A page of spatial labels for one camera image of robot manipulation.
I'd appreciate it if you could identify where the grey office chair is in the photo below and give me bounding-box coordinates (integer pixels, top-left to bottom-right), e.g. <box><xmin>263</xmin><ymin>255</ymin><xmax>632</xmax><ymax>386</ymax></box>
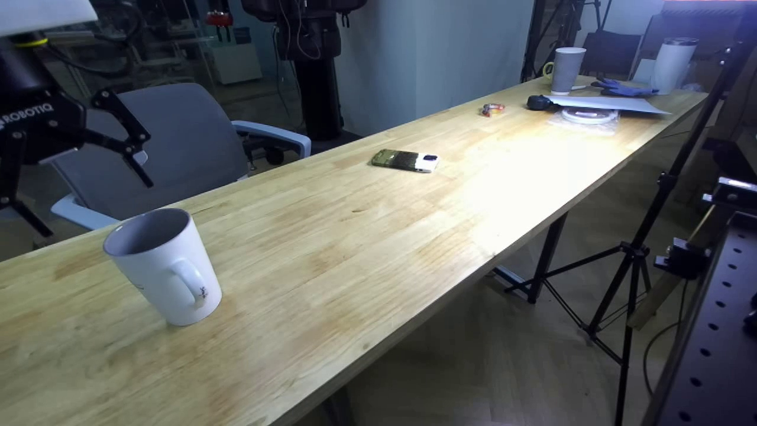
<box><xmin>47</xmin><ymin>81</ymin><xmax>315</xmax><ymax>231</ymax></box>

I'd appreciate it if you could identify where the black tripod stand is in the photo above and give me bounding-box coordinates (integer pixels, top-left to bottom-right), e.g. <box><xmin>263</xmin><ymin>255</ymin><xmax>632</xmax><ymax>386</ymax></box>
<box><xmin>541</xmin><ymin>38</ymin><xmax>757</xmax><ymax>426</ymax></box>

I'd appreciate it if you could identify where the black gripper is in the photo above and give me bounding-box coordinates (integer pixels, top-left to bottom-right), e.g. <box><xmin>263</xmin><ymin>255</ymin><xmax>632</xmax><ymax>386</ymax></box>
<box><xmin>0</xmin><ymin>43</ymin><xmax>157</xmax><ymax>238</ymax></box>

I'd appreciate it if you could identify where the black computer mouse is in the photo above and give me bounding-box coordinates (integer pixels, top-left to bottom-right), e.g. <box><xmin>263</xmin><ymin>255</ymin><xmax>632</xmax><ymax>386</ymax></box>
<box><xmin>526</xmin><ymin>93</ymin><xmax>557</xmax><ymax>114</ymax></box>

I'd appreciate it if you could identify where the black perforated breadboard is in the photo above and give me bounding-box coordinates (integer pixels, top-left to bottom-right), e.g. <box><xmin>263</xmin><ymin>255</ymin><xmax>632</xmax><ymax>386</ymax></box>
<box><xmin>642</xmin><ymin>226</ymin><xmax>757</xmax><ymax>426</ymax></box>

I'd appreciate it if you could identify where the black silver device box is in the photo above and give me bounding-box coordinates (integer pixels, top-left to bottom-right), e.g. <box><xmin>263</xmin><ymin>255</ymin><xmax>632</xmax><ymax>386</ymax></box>
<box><xmin>700</xmin><ymin>172</ymin><xmax>757</xmax><ymax>213</ymax></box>

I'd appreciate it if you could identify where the silver flat laptop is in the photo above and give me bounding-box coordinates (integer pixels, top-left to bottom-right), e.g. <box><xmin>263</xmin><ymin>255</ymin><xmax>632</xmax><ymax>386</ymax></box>
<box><xmin>546</xmin><ymin>93</ymin><xmax>669</xmax><ymax>120</ymax></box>

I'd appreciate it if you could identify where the green gold flat device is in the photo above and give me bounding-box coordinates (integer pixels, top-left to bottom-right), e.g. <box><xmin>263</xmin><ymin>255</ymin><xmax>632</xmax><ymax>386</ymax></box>
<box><xmin>367</xmin><ymin>146</ymin><xmax>442</xmax><ymax>174</ymax></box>

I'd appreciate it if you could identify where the black stand with cables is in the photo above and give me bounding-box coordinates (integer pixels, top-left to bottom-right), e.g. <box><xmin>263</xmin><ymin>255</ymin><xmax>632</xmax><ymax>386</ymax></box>
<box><xmin>240</xmin><ymin>0</ymin><xmax>370</xmax><ymax>149</ymax></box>

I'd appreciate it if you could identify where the grey cup with handle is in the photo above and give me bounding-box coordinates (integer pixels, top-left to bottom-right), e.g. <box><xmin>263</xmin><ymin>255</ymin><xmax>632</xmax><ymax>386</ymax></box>
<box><xmin>541</xmin><ymin>44</ymin><xmax>590</xmax><ymax>96</ymax></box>

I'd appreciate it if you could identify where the white round dish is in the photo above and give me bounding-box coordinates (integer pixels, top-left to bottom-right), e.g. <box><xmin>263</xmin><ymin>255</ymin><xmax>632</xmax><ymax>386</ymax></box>
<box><xmin>560</xmin><ymin>107</ymin><xmax>625</xmax><ymax>132</ymax></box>

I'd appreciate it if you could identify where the black chair back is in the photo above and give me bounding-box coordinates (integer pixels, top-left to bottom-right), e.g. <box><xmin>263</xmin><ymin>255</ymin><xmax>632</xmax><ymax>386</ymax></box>
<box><xmin>580</xmin><ymin>29</ymin><xmax>643</xmax><ymax>81</ymax></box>

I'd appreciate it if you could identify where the white cabinet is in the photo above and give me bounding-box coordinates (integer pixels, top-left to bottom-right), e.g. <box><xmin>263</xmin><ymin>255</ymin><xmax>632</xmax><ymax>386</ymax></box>
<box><xmin>207</xmin><ymin>39</ymin><xmax>267</xmax><ymax>88</ymax></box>

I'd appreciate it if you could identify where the black clamp block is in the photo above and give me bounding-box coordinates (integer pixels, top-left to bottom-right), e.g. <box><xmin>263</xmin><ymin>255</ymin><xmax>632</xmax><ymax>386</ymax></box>
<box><xmin>654</xmin><ymin>233</ymin><xmax>718</xmax><ymax>282</ymax></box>

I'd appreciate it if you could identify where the white ceramic mug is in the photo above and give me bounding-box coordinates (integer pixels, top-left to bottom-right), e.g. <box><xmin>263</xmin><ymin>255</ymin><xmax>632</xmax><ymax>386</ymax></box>
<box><xmin>102</xmin><ymin>206</ymin><xmax>224</xmax><ymax>329</ymax></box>

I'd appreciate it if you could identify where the glass office partition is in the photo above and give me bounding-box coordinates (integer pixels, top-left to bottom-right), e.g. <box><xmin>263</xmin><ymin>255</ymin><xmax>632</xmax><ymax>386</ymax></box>
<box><xmin>46</xmin><ymin>0</ymin><xmax>263</xmax><ymax>120</ymax></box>

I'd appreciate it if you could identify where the black floor cable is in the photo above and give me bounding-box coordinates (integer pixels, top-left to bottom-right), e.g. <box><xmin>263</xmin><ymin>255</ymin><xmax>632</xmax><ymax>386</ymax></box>
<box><xmin>642</xmin><ymin>315</ymin><xmax>691</xmax><ymax>397</ymax></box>

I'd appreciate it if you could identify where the black table leg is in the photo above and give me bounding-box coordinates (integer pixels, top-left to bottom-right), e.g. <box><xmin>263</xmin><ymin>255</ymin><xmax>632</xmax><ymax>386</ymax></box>
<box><xmin>495</xmin><ymin>210</ymin><xmax>571</xmax><ymax>307</ymax></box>

